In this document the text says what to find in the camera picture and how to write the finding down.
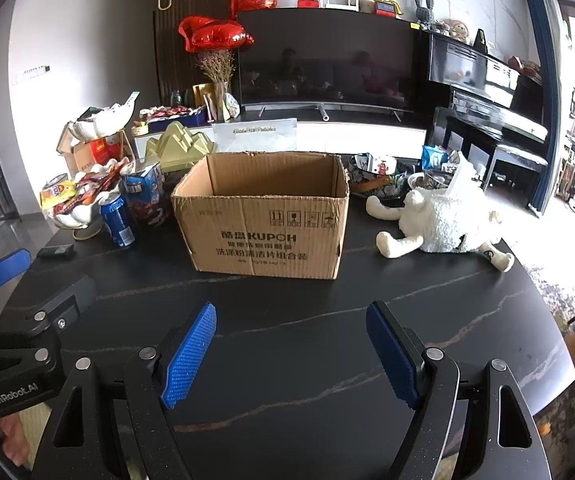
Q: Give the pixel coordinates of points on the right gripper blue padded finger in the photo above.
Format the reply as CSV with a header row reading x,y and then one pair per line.
x,y
14,264
399,356
182,352

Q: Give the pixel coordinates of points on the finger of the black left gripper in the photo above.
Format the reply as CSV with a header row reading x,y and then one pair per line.
x,y
66,307

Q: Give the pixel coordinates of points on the black remote control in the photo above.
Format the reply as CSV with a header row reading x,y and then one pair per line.
x,y
64,251

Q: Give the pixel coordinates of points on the yellow snack packet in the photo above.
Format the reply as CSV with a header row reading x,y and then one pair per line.
x,y
56,191

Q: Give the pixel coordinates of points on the white shell snack bowl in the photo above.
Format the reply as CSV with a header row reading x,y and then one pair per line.
x,y
80,214

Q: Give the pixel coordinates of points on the blue drink can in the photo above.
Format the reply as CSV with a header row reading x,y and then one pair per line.
x,y
117,218

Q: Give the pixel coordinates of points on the blue printed snack cup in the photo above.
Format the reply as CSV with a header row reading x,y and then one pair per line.
x,y
142,185

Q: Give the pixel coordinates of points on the open cardboard box with bag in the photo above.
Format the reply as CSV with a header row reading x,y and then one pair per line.
x,y
97,136

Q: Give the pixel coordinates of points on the white plush sheep toy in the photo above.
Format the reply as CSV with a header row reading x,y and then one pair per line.
x,y
452,220

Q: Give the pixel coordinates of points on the brown cardboard box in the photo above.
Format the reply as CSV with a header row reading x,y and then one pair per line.
x,y
265,214

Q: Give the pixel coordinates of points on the small glass bowl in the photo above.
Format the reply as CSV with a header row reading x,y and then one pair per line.
x,y
430,180

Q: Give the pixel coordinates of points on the black glass snack bowl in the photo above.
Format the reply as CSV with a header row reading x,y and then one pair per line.
x,y
377,175

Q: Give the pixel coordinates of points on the green gold mountain box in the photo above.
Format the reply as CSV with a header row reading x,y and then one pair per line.
x,y
178,148

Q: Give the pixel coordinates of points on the blue tray of candies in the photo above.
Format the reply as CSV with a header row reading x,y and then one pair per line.
x,y
158,118

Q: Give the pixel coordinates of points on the blue snack packet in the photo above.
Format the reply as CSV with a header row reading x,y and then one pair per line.
x,y
433,157

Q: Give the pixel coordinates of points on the black piano bench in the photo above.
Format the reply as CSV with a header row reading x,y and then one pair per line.
x,y
511,155

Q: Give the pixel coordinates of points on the white tv cabinet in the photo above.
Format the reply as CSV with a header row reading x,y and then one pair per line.
x,y
349,138

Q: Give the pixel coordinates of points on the clear zip bag of nuts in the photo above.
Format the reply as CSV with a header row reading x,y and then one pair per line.
x,y
257,136

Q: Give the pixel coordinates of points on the dried flowers in vase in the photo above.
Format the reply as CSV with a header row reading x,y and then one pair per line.
x,y
218,66

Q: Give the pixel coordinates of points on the black upright piano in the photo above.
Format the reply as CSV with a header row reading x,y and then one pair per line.
x,y
484,93

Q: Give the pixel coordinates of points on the red heart balloon lower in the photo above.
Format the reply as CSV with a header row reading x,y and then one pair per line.
x,y
202,33

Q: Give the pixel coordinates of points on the large black television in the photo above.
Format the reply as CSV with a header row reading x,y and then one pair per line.
x,y
326,56

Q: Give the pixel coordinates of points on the grey bunny plush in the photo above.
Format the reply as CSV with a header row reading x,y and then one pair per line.
x,y
424,11

